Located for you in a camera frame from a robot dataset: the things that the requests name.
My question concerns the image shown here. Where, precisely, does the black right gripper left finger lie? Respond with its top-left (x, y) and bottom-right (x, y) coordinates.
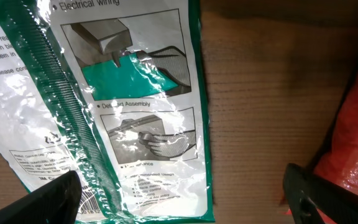
top-left (0, 171), bottom-right (82, 224)

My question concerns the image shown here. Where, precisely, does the green white packet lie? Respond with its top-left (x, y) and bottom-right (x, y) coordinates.
top-left (0, 0), bottom-right (215, 223)

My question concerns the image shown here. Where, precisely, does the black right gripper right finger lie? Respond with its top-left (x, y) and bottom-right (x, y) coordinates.
top-left (283, 163), bottom-right (358, 224)

